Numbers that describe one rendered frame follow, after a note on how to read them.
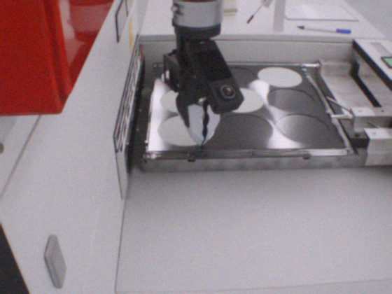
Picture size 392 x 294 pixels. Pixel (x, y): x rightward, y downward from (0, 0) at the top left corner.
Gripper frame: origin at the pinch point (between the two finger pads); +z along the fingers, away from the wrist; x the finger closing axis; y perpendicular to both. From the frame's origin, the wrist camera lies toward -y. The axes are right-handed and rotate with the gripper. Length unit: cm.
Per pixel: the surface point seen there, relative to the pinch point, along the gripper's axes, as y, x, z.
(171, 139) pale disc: 4.6, 3.7, 1.3
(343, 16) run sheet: 27, -62, -5
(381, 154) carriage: -15.6, -29.2, 3.5
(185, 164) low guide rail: 4.3, 1.2, 7.6
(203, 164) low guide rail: 2.8, -1.7, 7.6
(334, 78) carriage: 11.5, -43.8, 3.3
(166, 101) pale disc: 17.2, -1.8, 1.3
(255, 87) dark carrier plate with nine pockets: 13.2, -20.8, 1.3
